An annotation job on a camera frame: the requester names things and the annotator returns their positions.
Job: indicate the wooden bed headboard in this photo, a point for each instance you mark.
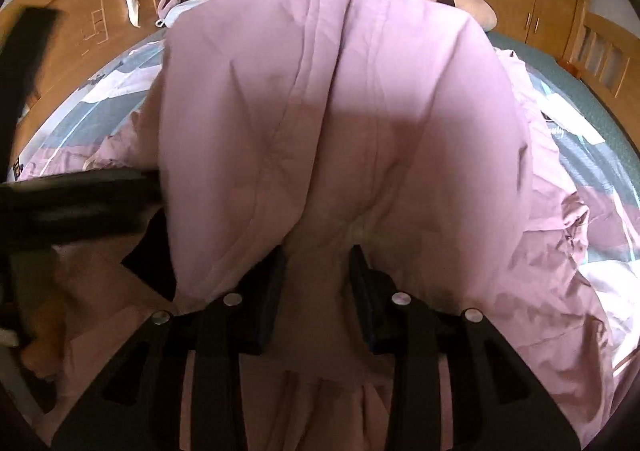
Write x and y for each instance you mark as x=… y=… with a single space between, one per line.
x=75 y=6

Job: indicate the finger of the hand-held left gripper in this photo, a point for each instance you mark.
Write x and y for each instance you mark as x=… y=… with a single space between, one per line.
x=27 y=56
x=80 y=201

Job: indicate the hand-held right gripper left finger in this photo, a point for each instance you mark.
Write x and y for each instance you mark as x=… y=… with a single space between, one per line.
x=270 y=301

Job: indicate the patchwork printed duvet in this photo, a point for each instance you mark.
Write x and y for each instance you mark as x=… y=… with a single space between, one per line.
x=600 y=211

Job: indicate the wooden bed footboard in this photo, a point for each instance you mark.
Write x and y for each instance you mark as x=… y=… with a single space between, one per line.
x=592 y=23

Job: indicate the green bed sheet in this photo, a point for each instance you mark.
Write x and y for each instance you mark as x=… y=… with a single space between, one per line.
x=575 y=96

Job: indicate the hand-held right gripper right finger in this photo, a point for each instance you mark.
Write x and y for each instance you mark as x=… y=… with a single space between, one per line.
x=365 y=301

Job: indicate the pink jacket with black stripes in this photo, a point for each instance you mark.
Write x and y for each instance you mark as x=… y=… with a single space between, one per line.
x=350 y=106

